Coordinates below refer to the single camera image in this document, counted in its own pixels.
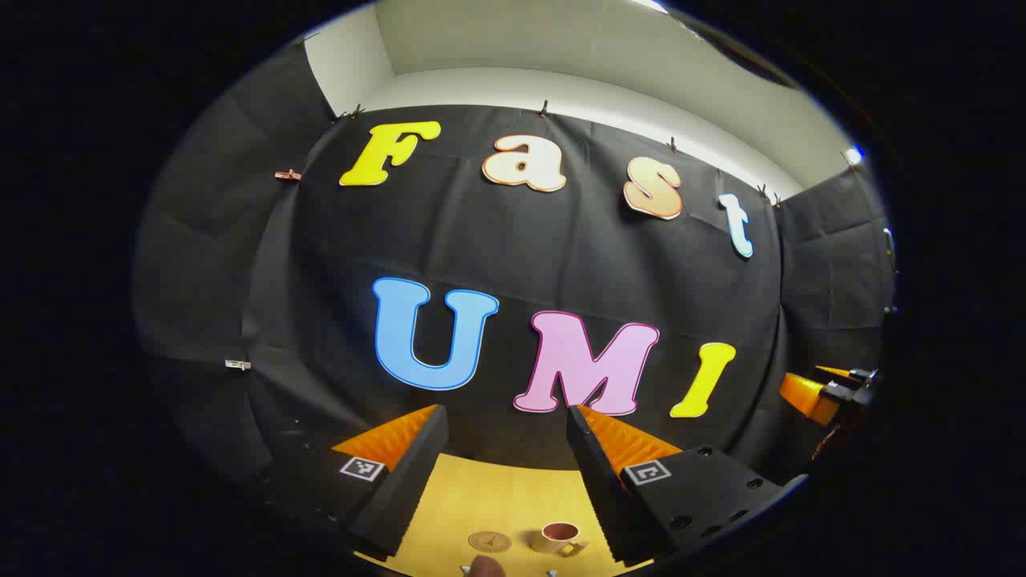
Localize beige cup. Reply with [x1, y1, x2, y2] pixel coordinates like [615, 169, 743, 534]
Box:
[531, 522, 588, 557]

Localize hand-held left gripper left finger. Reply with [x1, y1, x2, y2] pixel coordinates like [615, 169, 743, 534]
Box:
[256, 404, 450, 562]

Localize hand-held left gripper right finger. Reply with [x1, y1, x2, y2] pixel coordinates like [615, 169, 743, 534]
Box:
[566, 405, 806, 568]

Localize wooden desktop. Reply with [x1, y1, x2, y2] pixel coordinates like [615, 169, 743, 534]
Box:
[353, 453, 654, 577]

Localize black backdrop cloth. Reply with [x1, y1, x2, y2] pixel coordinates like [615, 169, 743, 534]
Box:
[132, 36, 899, 498]

